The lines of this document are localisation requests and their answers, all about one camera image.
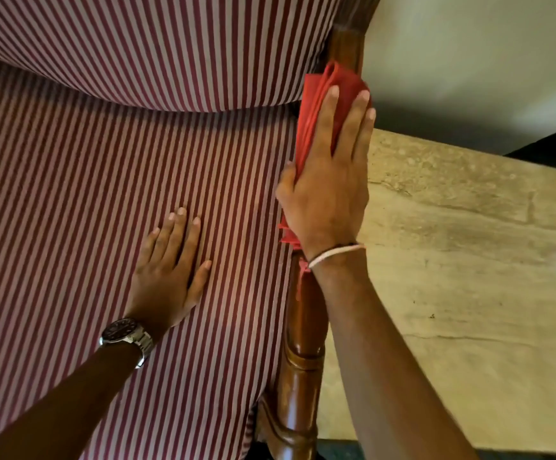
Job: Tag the person's left hand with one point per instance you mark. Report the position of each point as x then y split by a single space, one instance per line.
162 292

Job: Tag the person's right hand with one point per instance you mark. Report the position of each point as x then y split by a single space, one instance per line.
328 201

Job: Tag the person's left middle finger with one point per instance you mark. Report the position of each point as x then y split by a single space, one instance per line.
174 234

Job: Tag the person's left little finger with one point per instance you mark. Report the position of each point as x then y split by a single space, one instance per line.
146 249

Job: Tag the person's right thumb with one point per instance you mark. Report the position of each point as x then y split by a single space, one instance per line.
285 184

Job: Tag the person's left thumb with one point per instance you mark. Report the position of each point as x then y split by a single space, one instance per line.
198 285

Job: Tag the person's right middle finger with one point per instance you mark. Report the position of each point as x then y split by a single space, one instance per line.
352 124

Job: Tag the red cleaning cloth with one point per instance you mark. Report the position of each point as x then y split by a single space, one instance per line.
326 81

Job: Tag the person's right forearm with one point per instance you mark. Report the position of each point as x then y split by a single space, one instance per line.
378 368

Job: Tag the person's left forearm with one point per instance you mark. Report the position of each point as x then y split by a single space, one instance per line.
57 407

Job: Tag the silver wristwatch with dark dial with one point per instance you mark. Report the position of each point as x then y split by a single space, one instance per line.
117 330

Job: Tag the striped sofa seat cushion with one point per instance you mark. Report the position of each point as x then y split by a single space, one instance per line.
67 186

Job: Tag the striped sofa back cushion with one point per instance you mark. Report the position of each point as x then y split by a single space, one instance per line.
162 43

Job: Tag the brown wooden sofa frame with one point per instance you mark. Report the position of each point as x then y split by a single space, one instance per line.
306 330

